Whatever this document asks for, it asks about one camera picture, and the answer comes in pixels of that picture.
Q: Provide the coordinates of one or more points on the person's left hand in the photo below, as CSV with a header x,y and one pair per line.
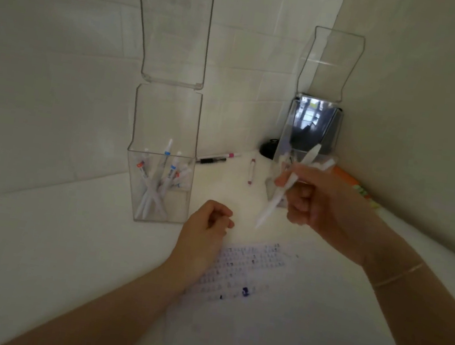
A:
x,y
201,238

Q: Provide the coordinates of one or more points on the person's right hand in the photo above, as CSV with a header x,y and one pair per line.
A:
x,y
340,211

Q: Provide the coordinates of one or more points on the white pen pink ends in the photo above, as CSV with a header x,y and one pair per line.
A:
x,y
232,155

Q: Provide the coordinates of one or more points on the white pen light blue band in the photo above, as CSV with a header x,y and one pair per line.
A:
x,y
166,154

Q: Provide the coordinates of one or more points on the clear acrylic box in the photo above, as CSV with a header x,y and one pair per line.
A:
x,y
164,115
331,62

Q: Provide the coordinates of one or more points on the person's left forearm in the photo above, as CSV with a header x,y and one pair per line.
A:
x,y
105,322

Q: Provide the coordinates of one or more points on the stack of coloured sticky notes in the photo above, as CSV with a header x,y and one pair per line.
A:
x,y
349,179

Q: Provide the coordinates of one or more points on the black bag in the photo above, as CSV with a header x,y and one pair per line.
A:
x,y
268,148

